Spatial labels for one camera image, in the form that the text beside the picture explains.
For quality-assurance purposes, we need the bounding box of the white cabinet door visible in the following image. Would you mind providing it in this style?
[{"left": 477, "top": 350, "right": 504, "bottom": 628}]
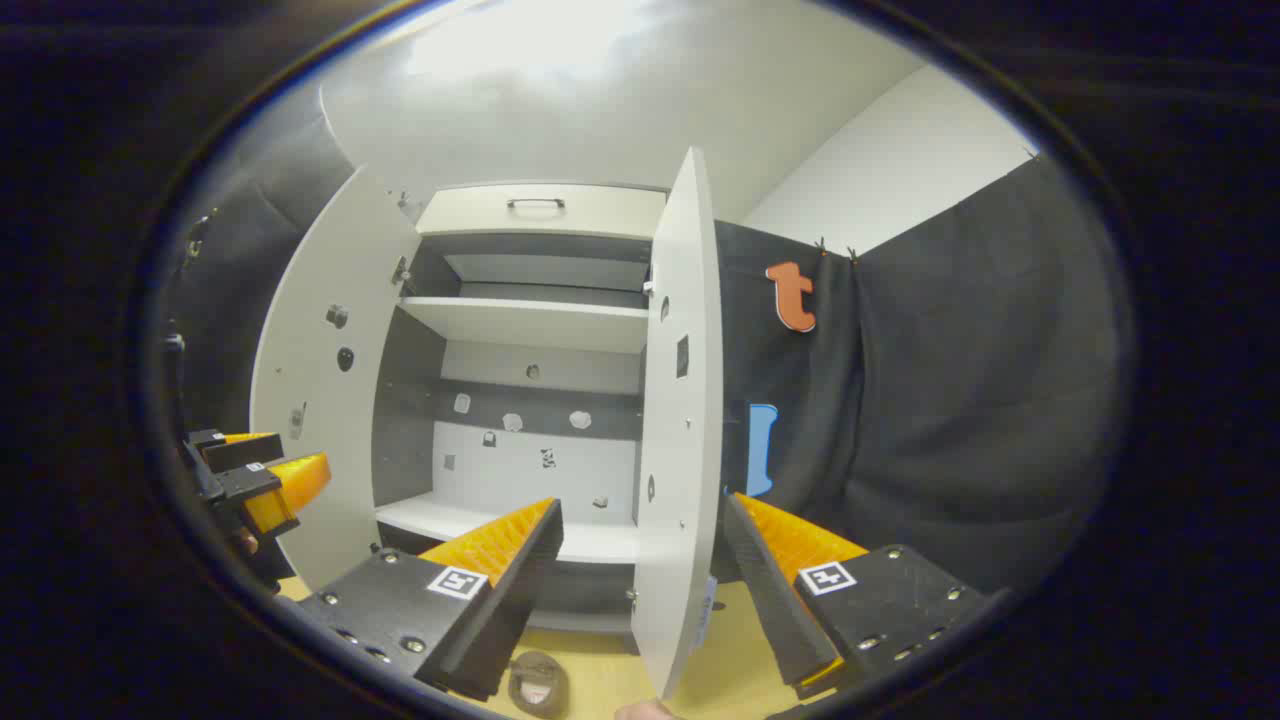
[
  {"left": 250, "top": 165, "right": 421, "bottom": 593},
  {"left": 632, "top": 147, "right": 723, "bottom": 701}
]

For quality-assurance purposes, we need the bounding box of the brown fluffy shoe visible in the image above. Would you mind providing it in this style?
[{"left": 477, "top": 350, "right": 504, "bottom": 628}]
[{"left": 508, "top": 650, "right": 571, "bottom": 719}]

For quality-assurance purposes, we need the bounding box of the white cabinet drawer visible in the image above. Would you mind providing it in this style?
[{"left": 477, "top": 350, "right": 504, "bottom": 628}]
[{"left": 415, "top": 183, "right": 668, "bottom": 241}]

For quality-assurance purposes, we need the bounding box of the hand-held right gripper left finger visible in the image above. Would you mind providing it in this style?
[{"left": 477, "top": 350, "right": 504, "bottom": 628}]
[{"left": 298, "top": 497, "right": 564, "bottom": 703}]

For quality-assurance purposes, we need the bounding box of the white cabinet shelf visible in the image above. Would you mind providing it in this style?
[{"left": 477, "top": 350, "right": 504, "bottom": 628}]
[{"left": 400, "top": 296, "right": 651, "bottom": 354}]

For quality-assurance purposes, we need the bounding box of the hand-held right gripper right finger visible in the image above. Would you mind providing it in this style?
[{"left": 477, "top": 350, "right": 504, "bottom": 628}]
[{"left": 722, "top": 492, "right": 1011, "bottom": 701}]

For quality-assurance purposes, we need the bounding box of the white shoe cabinet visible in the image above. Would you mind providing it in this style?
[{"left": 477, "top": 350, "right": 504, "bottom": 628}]
[{"left": 372, "top": 180, "right": 671, "bottom": 636}]

